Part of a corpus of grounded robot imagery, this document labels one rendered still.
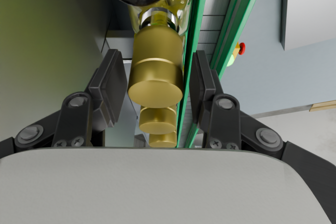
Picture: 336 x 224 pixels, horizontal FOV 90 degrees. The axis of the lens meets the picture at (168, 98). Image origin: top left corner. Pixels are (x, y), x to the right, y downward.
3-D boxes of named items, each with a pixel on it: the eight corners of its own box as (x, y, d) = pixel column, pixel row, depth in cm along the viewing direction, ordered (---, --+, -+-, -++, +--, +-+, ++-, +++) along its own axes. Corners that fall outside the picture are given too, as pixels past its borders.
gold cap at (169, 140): (148, 106, 21) (146, 141, 19) (177, 106, 21) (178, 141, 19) (151, 117, 24) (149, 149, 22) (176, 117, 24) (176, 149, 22)
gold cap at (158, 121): (139, 78, 16) (134, 121, 14) (177, 78, 16) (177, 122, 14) (144, 97, 19) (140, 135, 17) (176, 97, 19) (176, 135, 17)
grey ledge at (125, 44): (111, 14, 46) (103, 42, 40) (143, 14, 46) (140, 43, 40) (148, 130, 128) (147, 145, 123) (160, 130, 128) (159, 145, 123)
